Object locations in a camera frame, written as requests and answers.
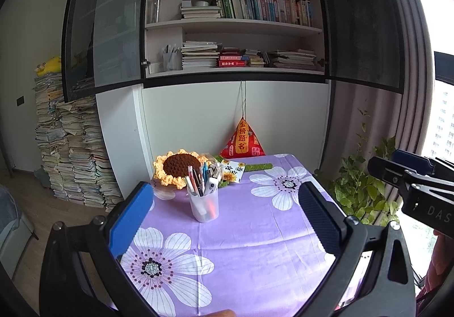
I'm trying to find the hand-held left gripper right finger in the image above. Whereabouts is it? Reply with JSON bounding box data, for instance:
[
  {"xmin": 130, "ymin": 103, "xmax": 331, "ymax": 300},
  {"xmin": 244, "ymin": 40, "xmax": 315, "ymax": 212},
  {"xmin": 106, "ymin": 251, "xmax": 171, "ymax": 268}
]
[{"xmin": 298, "ymin": 181, "xmax": 418, "ymax": 317}]

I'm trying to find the glass tumbler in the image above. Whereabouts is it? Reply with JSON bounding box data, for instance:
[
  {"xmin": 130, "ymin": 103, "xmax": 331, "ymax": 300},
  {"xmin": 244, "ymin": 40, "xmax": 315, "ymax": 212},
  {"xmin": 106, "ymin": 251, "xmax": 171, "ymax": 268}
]
[{"xmin": 151, "ymin": 0, "xmax": 164, "ymax": 24}]

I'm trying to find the person's right forearm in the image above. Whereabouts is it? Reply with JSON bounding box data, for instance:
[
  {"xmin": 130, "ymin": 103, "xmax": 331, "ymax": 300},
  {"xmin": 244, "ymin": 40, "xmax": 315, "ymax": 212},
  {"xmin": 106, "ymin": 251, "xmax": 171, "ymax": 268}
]
[{"xmin": 417, "ymin": 228, "xmax": 454, "ymax": 317}]

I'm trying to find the white pen holder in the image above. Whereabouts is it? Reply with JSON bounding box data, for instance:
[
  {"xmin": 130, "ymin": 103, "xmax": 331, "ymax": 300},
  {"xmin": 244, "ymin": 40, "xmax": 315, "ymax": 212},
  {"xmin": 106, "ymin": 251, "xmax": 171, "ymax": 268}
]
[{"xmin": 162, "ymin": 43, "xmax": 183, "ymax": 72}]

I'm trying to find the pink grey curtain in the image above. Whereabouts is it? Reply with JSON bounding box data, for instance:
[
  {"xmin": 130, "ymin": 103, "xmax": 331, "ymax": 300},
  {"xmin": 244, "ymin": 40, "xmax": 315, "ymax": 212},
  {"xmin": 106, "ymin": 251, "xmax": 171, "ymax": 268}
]
[{"xmin": 331, "ymin": 0, "xmax": 438, "ymax": 226}]

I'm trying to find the clear ribbon bow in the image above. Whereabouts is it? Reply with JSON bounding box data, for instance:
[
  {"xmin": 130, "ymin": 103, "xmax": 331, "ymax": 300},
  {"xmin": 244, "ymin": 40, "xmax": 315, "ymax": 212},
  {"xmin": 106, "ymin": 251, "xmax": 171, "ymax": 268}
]
[{"xmin": 209, "ymin": 157, "xmax": 228, "ymax": 181}]

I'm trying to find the red gel pen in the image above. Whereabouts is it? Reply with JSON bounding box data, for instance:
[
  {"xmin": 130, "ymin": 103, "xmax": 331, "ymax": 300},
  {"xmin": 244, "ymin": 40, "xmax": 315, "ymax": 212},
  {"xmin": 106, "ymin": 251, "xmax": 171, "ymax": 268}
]
[{"xmin": 187, "ymin": 165, "xmax": 199, "ymax": 197}]

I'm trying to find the purple floral tablecloth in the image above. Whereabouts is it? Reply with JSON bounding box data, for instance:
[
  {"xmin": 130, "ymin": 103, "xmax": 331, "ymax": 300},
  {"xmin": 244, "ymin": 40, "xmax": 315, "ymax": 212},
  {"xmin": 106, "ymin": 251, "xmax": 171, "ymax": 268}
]
[{"xmin": 117, "ymin": 153, "xmax": 360, "ymax": 317}]

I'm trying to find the white bookcase cabinet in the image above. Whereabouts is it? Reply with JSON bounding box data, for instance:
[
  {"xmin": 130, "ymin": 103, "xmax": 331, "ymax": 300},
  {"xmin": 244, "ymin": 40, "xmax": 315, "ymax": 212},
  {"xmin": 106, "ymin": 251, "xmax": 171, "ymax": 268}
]
[{"xmin": 96, "ymin": 0, "xmax": 333, "ymax": 197}]

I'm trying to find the crochet sunflower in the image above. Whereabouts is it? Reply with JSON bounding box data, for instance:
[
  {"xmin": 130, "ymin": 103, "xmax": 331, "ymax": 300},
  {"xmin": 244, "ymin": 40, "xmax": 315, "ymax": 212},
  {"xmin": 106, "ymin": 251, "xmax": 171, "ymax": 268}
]
[{"xmin": 153, "ymin": 149, "xmax": 213, "ymax": 192}]

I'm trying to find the yellow plush toy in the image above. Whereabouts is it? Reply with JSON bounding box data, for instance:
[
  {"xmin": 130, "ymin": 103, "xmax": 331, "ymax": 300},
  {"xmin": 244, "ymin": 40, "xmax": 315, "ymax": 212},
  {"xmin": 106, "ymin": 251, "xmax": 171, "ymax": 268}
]
[{"xmin": 34, "ymin": 55, "xmax": 62, "ymax": 76}]

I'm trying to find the grey sofa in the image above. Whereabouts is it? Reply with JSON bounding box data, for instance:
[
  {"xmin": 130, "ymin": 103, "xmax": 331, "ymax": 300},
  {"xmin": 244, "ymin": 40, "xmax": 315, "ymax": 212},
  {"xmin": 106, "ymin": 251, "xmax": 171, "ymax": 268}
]
[{"xmin": 0, "ymin": 184, "xmax": 36, "ymax": 278}]

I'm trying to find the pile of books on floor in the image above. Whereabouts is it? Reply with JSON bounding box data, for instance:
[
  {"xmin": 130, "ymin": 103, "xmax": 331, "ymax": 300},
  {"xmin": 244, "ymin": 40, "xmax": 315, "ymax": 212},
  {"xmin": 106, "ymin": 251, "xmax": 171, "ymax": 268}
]
[{"xmin": 33, "ymin": 72, "xmax": 125, "ymax": 213}]

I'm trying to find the sunflower gift card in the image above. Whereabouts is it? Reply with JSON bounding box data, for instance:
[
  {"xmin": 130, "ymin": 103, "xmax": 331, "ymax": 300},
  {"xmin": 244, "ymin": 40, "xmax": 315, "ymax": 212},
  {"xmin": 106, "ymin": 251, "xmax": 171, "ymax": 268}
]
[{"xmin": 222, "ymin": 160, "xmax": 246, "ymax": 185}]

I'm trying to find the left glass cabinet door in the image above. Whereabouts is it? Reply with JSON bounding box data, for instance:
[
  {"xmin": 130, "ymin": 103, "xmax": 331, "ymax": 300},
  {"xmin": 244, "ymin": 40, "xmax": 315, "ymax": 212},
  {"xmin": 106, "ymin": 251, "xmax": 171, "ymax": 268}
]
[{"xmin": 61, "ymin": 0, "xmax": 153, "ymax": 103}]

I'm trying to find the row of colourful books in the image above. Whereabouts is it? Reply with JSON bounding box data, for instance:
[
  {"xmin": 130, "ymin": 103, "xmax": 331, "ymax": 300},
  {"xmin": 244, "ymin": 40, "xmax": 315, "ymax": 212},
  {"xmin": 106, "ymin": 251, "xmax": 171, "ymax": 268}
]
[{"xmin": 215, "ymin": 0, "xmax": 315, "ymax": 27}]

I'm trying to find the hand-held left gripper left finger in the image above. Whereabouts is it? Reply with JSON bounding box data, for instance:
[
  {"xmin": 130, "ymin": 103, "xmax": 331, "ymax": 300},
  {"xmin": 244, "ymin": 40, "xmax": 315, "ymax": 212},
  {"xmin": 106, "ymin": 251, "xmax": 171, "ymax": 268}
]
[{"xmin": 39, "ymin": 181, "xmax": 157, "ymax": 317}]

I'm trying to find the flat stack of white books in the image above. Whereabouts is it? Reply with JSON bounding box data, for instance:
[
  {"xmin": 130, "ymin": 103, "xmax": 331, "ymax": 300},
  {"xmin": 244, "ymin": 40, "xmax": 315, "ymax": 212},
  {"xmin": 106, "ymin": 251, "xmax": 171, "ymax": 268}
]
[{"xmin": 181, "ymin": 0, "xmax": 222, "ymax": 19}]

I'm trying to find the right glass cabinet door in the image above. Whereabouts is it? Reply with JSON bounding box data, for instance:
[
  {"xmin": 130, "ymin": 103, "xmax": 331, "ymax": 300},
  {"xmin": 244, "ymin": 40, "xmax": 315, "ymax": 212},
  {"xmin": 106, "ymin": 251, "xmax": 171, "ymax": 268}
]
[{"xmin": 312, "ymin": 0, "xmax": 405, "ymax": 94}]

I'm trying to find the wide stack of booklets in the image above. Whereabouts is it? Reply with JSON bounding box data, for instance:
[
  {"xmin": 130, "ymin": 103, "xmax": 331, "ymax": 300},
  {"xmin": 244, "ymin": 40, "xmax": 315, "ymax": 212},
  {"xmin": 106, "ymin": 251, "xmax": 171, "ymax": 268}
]
[{"xmin": 266, "ymin": 49, "xmax": 318, "ymax": 71}]

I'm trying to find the glass cabinet door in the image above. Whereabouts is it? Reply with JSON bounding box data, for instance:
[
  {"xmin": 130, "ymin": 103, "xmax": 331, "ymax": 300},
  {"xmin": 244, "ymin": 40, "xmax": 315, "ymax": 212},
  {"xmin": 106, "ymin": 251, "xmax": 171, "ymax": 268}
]
[
  {"xmin": 61, "ymin": 0, "xmax": 153, "ymax": 103},
  {"xmin": 312, "ymin": 0, "xmax": 405, "ymax": 94}
]

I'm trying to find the small stack of books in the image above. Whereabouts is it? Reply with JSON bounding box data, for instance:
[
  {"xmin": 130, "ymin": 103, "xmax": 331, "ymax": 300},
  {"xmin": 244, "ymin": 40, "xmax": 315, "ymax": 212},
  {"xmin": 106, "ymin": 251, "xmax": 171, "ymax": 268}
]
[{"xmin": 245, "ymin": 49, "xmax": 267, "ymax": 68}]

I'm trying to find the green potted plant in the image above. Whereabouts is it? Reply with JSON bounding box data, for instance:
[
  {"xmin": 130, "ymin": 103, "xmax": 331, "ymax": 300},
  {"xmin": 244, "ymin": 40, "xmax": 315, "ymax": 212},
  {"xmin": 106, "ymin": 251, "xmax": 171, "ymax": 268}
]
[{"xmin": 314, "ymin": 109, "xmax": 403, "ymax": 227}]

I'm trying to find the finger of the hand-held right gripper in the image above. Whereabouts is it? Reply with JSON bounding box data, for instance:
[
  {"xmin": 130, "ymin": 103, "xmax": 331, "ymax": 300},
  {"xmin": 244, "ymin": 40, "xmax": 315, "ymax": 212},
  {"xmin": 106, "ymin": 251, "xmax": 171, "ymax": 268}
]
[
  {"xmin": 392, "ymin": 149, "xmax": 436, "ymax": 176},
  {"xmin": 367, "ymin": 156, "xmax": 426, "ymax": 190}
]

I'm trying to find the translucent plastic cup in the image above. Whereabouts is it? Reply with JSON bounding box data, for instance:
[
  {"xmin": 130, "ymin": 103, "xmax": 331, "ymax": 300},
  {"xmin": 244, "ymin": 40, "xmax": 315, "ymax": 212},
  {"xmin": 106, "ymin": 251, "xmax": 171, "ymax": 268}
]
[{"xmin": 187, "ymin": 191, "xmax": 220, "ymax": 223}]

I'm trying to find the tall stack of magazines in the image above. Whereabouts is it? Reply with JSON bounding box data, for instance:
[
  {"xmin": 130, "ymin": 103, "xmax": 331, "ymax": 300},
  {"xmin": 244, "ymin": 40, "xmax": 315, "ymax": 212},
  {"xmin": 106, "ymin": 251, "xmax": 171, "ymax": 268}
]
[{"xmin": 181, "ymin": 41, "xmax": 220, "ymax": 71}]

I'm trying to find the red triangular pouch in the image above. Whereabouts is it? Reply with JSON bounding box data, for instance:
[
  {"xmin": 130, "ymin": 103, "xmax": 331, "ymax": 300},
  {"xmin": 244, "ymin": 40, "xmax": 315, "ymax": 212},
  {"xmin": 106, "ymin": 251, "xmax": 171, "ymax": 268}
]
[{"xmin": 220, "ymin": 81, "xmax": 266, "ymax": 158}]

